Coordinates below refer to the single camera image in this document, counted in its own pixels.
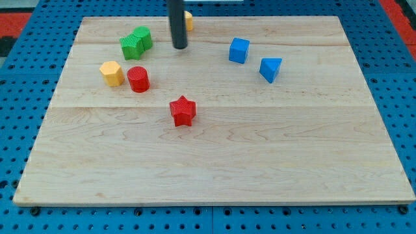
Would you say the wooden board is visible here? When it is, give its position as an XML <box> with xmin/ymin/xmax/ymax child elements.
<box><xmin>14</xmin><ymin>16</ymin><xmax>415</xmax><ymax>207</ymax></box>

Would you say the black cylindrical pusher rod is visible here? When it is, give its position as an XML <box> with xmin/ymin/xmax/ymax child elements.
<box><xmin>166</xmin><ymin>0</ymin><xmax>188</xmax><ymax>49</ymax></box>

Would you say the green cylinder block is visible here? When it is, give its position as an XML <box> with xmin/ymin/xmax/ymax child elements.
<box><xmin>133</xmin><ymin>26</ymin><xmax>153</xmax><ymax>50</ymax></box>

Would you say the red star block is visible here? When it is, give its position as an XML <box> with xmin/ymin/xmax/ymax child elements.
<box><xmin>170</xmin><ymin>96</ymin><xmax>196</xmax><ymax>127</ymax></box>

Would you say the blue triangle block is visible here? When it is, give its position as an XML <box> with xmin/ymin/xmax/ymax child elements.
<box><xmin>259</xmin><ymin>58</ymin><xmax>283</xmax><ymax>83</ymax></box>

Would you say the yellow heart block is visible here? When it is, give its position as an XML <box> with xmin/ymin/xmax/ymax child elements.
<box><xmin>184</xmin><ymin>11</ymin><xmax>193</xmax><ymax>31</ymax></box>

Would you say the red cylinder block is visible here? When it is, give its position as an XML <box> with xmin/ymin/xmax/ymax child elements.
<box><xmin>127</xmin><ymin>66</ymin><xmax>150</xmax><ymax>93</ymax></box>

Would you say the green star block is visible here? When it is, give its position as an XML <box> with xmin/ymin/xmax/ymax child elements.
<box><xmin>120</xmin><ymin>34</ymin><xmax>144</xmax><ymax>60</ymax></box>

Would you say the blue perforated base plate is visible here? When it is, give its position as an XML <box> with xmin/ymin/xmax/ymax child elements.
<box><xmin>1</xmin><ymin>0</ymin><xmax>415</xmax><ymax>233</ymax></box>

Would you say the yellow hexagon block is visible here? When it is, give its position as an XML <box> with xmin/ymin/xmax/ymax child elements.
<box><xmin>99</xmin><ymin>61</ymin><xmax>125</xmax><ymax>87</ymax></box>

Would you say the blue cube block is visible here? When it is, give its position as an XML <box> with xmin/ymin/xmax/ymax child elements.
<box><xmin>229</xmin><ymin>38</ymin><xmax>250</xmax><ymax>64</ymax></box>

